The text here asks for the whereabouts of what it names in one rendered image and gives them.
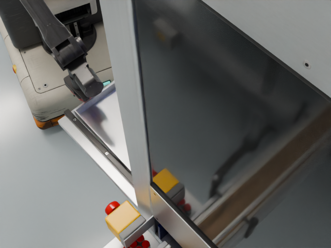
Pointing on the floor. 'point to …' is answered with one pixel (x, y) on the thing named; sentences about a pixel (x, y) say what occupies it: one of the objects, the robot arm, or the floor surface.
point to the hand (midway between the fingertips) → (86, 100)
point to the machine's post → (130, 95)
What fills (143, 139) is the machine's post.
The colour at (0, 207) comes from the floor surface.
